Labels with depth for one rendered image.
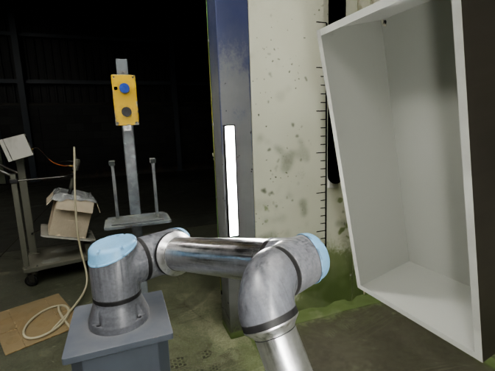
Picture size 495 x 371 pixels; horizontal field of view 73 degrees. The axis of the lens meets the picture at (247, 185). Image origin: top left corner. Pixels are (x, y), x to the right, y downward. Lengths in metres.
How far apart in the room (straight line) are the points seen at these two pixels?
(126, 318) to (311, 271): 0.65
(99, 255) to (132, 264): 0.10
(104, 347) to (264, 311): 0.62
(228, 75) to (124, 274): 1.18
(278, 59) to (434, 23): 0.81
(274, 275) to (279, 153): 1.37
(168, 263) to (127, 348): 0.27
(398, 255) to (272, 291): 1.34
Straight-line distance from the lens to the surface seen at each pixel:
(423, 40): 1.61
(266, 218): 2.00
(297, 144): 2.03
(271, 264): 0.68
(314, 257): 0.76
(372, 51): 1.69
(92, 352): 1.15
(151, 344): 1.15
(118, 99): 1.93
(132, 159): 1.98
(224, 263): 0.90
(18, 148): 3.45
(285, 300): 0.67
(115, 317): 1.18
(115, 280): 1.14
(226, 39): 1.92
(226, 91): 1.87
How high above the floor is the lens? 1.25
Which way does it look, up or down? 10 degrees down
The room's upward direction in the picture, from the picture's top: 2 degrees counter-clockwise
